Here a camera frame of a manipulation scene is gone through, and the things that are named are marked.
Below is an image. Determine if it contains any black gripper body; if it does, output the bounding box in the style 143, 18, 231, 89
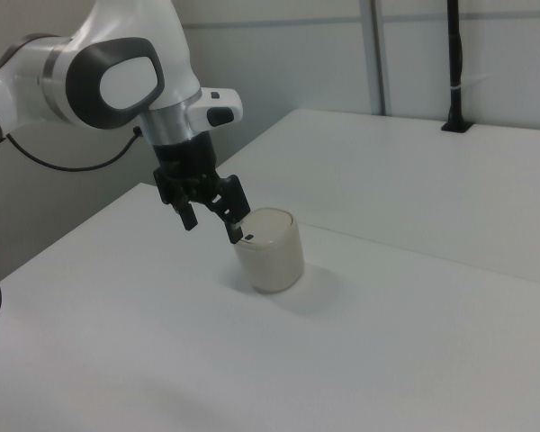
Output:
152, 134, 222, 195

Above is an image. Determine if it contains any small white trash can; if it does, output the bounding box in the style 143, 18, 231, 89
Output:
232, 206, 306, 295

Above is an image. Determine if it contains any black pole with base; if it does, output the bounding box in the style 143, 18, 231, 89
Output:
440, 0, 474, 134

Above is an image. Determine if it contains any grey partition frame post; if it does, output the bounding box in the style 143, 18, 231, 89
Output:
367, 0, 393, 116

